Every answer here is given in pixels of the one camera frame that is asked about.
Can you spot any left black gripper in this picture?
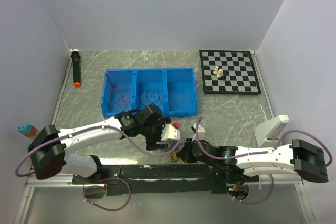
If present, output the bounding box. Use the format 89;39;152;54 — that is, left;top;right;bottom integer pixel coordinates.
141;118;171;150

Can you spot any coloured wire bundle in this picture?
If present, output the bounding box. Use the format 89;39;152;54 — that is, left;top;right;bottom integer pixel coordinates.
165;142;184;163

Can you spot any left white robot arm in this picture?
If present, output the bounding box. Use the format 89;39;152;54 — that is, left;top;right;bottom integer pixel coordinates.
28;104;180;183

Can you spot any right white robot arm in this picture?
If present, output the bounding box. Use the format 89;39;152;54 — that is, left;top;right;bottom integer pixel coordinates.
177;138;328;184

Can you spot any blue three-compartment bin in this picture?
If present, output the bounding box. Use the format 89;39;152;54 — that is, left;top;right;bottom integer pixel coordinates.
101;68;198;118

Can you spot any cream chess piece right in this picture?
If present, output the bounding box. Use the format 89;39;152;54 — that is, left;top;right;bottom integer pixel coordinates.
217;69;223;78

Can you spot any cream chess piece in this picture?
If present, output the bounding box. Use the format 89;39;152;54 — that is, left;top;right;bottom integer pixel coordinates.
217;69;223;78
214;66;219;75

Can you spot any cream chess piece left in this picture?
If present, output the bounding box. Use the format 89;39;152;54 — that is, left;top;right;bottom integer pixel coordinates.
214;66;219;75

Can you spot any black and white chessboard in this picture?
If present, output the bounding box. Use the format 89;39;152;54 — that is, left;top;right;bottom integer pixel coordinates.
199;50;261;95

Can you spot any black marker orange cap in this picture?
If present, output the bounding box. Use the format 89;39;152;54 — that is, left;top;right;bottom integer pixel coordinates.
71;51;81;88

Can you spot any blue and brown toy block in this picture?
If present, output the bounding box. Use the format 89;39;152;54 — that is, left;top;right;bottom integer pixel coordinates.
17;124;39;138

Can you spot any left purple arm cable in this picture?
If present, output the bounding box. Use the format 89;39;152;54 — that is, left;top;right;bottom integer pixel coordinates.
14;125;183;211

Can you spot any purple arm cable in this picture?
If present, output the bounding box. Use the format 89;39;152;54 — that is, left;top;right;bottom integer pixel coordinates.
192;115;332;205
14;125;183;211

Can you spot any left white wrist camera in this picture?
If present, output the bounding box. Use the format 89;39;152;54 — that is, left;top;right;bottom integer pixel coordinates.
161;123;181;141

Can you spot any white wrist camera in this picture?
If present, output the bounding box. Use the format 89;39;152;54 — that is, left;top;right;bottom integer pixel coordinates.
161;123;181;141
191;124;206;141

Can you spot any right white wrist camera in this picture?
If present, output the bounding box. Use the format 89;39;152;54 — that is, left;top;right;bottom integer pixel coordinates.
191;124;206;141

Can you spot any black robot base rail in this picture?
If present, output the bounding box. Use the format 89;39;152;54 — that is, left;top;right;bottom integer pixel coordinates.
72;163;260;196

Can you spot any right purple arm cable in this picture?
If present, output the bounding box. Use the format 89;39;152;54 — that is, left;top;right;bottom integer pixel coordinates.
192;115;332;205

